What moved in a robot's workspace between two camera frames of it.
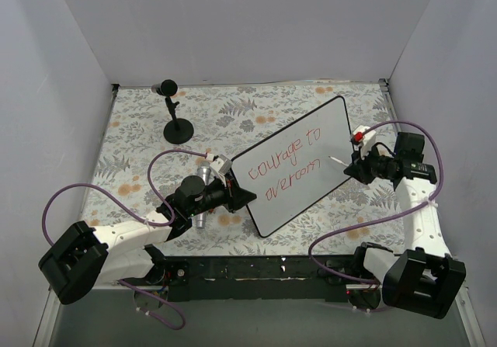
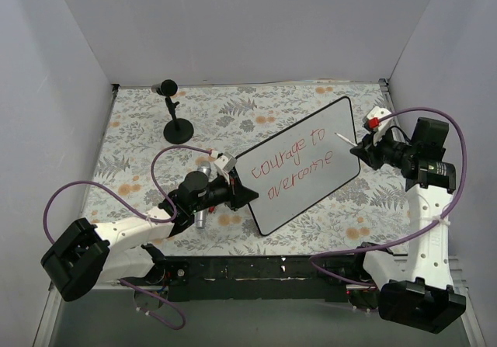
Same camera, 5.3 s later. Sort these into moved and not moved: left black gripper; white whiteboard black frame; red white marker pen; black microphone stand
Moved: red white marker pen
Not moved: black microphone stand; white whiteboard black frame; left black gripper
